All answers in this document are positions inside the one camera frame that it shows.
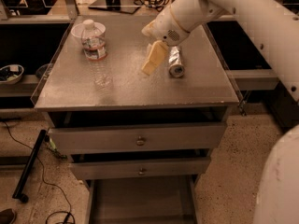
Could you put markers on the bottom open grey drawer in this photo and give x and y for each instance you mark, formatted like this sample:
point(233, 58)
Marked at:
point(143, 200)

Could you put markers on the black bar on floor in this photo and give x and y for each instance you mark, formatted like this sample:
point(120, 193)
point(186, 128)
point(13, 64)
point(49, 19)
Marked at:
point(18, 193)

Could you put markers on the top grey drawer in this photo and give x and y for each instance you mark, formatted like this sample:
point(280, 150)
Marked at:
point(135, 138)

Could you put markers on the dark shoe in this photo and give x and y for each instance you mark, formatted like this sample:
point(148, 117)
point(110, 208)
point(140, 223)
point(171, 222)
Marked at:
point(7, 216)

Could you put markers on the clear plastic water bottle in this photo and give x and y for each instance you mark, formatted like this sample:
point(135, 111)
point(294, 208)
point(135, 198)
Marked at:
point(94, 47)

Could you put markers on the silver foil-wrapped can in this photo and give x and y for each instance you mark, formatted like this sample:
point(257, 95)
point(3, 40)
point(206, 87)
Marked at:
point(176, 67)

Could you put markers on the grey drawer cabinet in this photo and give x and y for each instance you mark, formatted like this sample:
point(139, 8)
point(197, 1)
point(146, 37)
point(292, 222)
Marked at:
point(70, 98)

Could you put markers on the middle grey drawer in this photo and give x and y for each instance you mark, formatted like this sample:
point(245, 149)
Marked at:
point(141, 168)

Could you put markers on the grey side shelf rail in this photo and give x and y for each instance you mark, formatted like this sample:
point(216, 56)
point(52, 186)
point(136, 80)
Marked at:
point(254, 80)

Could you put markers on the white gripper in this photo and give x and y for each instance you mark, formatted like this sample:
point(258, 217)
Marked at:
point(164, 29)

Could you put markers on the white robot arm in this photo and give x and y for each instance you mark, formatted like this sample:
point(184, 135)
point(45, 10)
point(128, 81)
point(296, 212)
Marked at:
point(274, 31)

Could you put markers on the black monitor stand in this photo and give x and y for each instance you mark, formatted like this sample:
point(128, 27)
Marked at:
point(120, 6)

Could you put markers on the white ceramic bowl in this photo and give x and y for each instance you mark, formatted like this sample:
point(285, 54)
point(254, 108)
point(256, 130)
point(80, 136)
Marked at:
point(77, 30)

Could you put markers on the bowl with dark items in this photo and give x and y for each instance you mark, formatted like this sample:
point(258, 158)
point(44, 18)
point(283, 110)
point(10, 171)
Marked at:
point(11, 74)

